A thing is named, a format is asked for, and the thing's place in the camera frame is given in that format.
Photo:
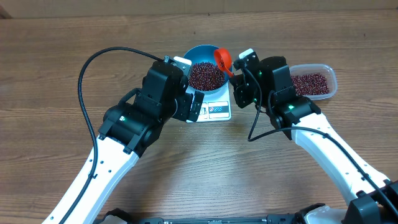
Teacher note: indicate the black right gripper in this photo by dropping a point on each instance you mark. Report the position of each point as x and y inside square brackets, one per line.
[242, 91]

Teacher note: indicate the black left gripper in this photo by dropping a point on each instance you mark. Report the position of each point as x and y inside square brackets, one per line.
[183, 113]

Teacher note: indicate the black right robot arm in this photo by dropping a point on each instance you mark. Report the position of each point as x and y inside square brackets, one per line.
[370, 195]

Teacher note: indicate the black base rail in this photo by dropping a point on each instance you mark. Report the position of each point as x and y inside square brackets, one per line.
[120, 216]

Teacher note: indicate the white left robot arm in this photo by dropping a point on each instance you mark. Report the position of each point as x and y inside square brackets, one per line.
[128, 129]

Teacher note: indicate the clear plastic container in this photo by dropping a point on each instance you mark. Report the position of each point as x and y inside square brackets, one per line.
[325, 70]

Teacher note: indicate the red measuring scoop blue handle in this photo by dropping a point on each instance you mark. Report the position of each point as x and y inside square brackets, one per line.
[223, 60]

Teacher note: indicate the white digital kitchen scale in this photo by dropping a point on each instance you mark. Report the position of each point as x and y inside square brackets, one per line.
[216, 105]

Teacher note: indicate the teal blue bowl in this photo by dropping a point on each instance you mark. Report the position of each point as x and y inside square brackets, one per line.
[202, 53]

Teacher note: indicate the red beans in bowl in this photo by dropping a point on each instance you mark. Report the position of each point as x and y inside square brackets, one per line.
[206, 76]

